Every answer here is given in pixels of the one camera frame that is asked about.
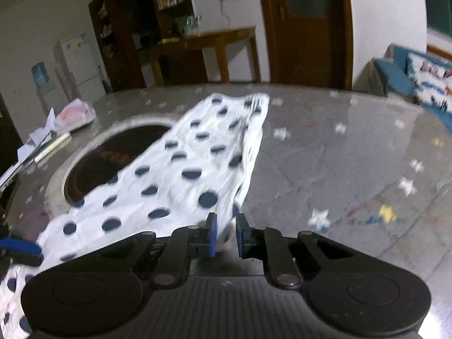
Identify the wooden side table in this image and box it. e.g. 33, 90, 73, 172
149, 25, 262, 86

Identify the dark green window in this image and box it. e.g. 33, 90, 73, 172
425, 0, 452, 37

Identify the round induction cooktop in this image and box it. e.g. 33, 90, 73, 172
44, 113, 179, 217

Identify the white refrigerator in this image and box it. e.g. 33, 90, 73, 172
54, 32, 106, 104

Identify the butterfly print pillow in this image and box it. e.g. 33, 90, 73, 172
407, 53, 451, 112

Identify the pink tissue pack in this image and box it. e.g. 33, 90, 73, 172
55, 98, 97, 134

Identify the blue sofa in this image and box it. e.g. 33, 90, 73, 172
352, 43, 452, 133

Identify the brown wooden door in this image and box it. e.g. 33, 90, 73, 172
261, 0, 353, 90

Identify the crumpled white paper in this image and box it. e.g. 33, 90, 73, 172
1, 108, 56, 191

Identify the glass kettle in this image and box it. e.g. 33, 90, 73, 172
178, 15, 201, 37

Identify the dark wooden shelf cabinet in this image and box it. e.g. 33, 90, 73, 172
89, 0, 193, 92

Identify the white marker pen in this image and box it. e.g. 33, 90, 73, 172
33, 132, 71, 164

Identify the water dispenser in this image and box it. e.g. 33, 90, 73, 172
31, 62, 68, 115

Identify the white polka dot garment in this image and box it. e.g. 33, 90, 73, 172
1, 93, 270, 338

